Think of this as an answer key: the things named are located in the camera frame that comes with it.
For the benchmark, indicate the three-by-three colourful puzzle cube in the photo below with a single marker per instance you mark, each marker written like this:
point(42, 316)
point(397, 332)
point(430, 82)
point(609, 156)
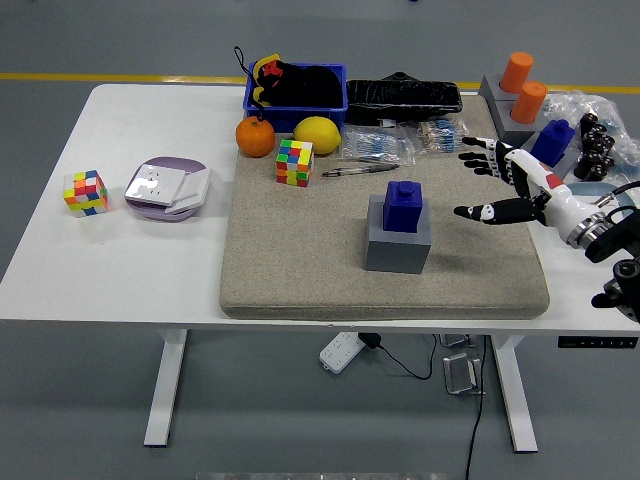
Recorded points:
point(85, 194)

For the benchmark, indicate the white power strip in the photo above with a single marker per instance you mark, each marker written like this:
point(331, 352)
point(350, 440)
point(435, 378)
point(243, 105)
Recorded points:
point(340, 352)

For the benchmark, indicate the large clear bag of resistors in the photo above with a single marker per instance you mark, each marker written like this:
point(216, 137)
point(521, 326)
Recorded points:
point(375, 142)

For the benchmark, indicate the orange cylinder seal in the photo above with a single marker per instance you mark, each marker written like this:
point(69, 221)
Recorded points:
point(529, 102)
point(517, 72)

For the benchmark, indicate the black table control panel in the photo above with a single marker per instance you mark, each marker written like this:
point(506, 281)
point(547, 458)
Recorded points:
point(597, 342)

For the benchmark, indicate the white wall switch panel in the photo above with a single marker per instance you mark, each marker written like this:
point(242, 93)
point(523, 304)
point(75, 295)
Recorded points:
point(192, 190)

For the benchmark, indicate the blue square seal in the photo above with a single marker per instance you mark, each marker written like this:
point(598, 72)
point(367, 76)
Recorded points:
point(402, 207)
point(555, 137)

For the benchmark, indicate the black keyboard in plastic wrap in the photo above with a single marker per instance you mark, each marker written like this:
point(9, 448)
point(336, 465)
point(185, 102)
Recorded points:
point(400, 97)

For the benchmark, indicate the large silver metal bracket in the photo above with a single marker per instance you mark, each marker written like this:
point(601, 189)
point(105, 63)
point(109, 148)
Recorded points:
point(460, 375)

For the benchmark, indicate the small silver metal bracket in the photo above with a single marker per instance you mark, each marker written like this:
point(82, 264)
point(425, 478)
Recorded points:
point(455, 341)

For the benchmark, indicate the purple plate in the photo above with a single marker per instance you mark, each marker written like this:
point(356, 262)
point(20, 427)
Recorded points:
point(172, 161)

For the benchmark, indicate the crumpled clear plastic bag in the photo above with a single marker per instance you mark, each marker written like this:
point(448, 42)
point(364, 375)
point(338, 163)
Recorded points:
point(575, 102)

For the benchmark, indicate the black cylinder capacitor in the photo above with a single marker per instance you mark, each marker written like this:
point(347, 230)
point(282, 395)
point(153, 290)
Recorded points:
point(597, 135)
point(590, 122)
point(602, 145)
point(597, 159)
point(590, 171)

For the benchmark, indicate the white table leg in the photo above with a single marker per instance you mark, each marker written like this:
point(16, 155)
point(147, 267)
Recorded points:
point(515, 400)
point(165, 390)

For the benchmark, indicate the grey round-hole seal base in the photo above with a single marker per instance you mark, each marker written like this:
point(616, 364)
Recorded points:
point(490, 90)
point(515, 136)

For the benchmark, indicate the small clear bag of resistors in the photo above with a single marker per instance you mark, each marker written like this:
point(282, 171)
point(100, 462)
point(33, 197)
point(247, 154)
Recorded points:
point(442, 135)

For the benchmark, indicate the blue plastic bin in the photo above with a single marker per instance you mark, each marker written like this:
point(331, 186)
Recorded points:
point(300, 119)

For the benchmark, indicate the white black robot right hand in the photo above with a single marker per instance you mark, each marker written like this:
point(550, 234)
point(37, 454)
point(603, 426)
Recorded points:
point(545, 185)

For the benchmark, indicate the grey-brown fabric mat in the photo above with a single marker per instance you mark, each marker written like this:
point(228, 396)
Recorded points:
point(300, 250)

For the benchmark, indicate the orange fruit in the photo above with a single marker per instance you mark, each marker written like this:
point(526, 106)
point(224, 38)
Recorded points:
point(255, 137)

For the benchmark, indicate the four-by-four colourful puzzle cube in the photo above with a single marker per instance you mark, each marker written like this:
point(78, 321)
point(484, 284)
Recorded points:
point(295, 162)

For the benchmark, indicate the grey square seal base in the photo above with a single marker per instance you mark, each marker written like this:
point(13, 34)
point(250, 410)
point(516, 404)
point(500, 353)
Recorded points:
point(570, 164)
point(395, 250)

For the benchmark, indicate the yellow lemon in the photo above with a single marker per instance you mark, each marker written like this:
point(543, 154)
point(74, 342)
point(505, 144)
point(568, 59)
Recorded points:
point(317, 135)

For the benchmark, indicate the white wall socket panel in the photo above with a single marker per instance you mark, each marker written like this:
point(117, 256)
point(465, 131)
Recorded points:
point(152, 184)

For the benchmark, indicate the grey ballpoint pen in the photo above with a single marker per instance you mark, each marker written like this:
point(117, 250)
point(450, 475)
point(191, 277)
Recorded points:
point(370, 168)

